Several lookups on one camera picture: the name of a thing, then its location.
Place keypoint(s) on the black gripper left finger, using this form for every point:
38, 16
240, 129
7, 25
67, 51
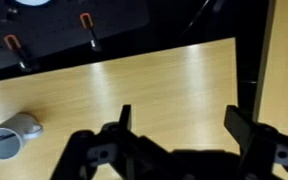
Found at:
125, 116

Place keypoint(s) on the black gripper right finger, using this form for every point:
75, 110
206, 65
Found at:
240, 126

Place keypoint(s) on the white ceramic mug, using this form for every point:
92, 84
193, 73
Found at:
20, 125

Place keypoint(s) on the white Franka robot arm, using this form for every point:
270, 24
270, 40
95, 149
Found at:
33, 2

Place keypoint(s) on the orange and black clamp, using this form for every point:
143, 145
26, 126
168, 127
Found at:
88, 25
15, 46

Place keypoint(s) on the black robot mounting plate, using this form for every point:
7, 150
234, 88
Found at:
57, 30

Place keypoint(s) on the black stand frame bar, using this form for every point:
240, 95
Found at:
249, 60

